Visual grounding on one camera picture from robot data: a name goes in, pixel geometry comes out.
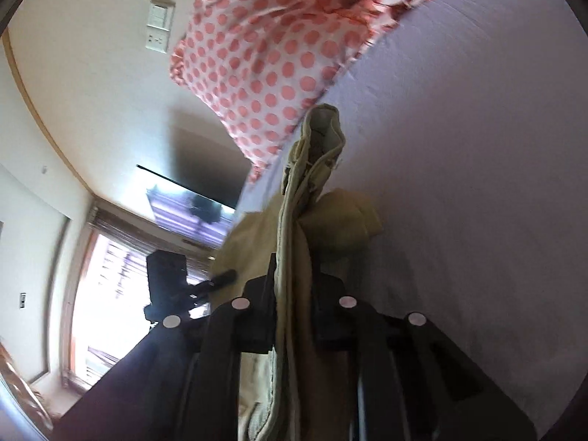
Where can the beige pants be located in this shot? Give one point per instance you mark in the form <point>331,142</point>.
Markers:
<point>294,220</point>

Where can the white wall switch plate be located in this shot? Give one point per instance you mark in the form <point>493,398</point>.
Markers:
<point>161,13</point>

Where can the small wall switch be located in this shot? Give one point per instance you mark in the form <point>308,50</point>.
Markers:
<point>23,300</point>

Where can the wall-mounted television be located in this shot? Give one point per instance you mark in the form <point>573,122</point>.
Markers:
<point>202,193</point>

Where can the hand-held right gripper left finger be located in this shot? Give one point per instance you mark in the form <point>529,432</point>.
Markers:
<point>257,326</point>

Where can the white wall socket plate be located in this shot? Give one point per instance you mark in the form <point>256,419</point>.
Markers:
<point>156,40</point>

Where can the large polka dot pillow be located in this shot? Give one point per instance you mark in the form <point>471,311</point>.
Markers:
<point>257,69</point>

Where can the window with blinds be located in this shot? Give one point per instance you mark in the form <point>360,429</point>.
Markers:
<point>105,285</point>

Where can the bed with lavender sheet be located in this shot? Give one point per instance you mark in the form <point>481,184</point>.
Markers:
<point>459,193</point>

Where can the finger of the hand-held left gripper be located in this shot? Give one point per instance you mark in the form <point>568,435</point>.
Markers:
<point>223,278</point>

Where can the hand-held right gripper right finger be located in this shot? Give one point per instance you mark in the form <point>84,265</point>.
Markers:
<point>328,326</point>

